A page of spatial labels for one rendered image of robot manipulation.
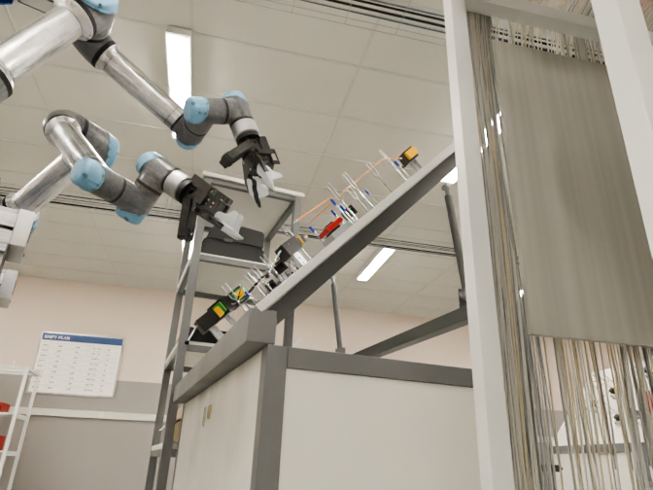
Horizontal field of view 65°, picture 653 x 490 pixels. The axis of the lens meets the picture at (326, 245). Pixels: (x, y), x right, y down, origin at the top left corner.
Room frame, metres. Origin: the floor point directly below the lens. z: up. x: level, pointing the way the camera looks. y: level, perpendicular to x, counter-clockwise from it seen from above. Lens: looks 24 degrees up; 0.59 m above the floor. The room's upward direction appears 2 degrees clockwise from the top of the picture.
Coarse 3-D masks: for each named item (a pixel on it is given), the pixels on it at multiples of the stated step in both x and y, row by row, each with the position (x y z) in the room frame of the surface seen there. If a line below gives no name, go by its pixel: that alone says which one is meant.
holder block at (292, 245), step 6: (288, 240) 1.23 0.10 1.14; (294, 240) 1.24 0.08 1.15; (282, 246) 1.22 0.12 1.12; (288, 246) 1.23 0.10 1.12; (294, 246) 1.24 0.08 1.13; (300, 246) 1.25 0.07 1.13; (276, 252) 1.25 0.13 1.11; (282, 252) 1.25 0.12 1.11; (288, 252) 1.23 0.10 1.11; (294, 252) 1.24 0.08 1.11; (282, 258) 1.26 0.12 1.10; (288, 258) 1.24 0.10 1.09
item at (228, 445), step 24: (216, 384) 1.41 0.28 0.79; (240, 384) 1.13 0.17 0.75; (216, 408) 1.37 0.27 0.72; (240, 408) 1.11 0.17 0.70; (216, 432) 1.34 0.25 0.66; (240, 432) 1.09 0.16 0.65; (216, 456) 1.30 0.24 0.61; (240, 456) 1.07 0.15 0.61; (216, 480) 1.27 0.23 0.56; (240, 480) 1.05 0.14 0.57
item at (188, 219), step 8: (184, 200) 1.17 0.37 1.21; (184, 208) 1.17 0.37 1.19; (184, 216) 1.18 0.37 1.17; (192, 216) 1.19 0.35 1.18; (184, 224) 1.18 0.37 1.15; (192, 224) 1.21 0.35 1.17; (184, 232) 1.19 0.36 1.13; (192, 232) 1.21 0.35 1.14; (184, 240) 1.21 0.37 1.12; (192, 240) 1.23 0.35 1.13
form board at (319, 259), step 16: (432, 160) 1.08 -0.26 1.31; (416, 176) 1.06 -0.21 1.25; (400, 192) 1.04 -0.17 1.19; (384, 208) 1.03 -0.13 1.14; (336, 240) 0.99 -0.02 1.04; (320, 256) 0.98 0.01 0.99; (304, 272) 0.96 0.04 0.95; (288, 288) 0.95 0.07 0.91; (256, 304) 0.93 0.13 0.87; (272, 304) 1.08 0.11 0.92
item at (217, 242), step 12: (216, 228) 2.18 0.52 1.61; (240, 228) 2.22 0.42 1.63; (204, 240) 2.16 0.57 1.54; (216, 240) 2.18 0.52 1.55; (228, 240) 2.20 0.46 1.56; (240, 240) 2.22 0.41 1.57; (252, 240) 2.24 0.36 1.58; (204, 252) 2.16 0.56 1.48; (216, 252) 2.18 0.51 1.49; (228, 252) 2.20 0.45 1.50; (240, 252) 2.22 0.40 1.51; (252, 252) 2.25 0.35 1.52
